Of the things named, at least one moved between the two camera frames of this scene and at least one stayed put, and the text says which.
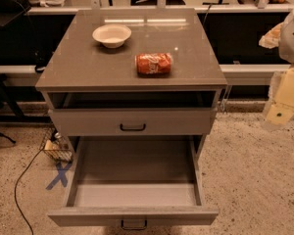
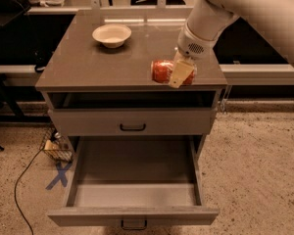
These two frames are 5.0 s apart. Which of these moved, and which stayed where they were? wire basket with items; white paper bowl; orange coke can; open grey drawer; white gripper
Moved: orange coke can; white gripper
Stayed: white paper bowl; wire basket with items; open grey drawer
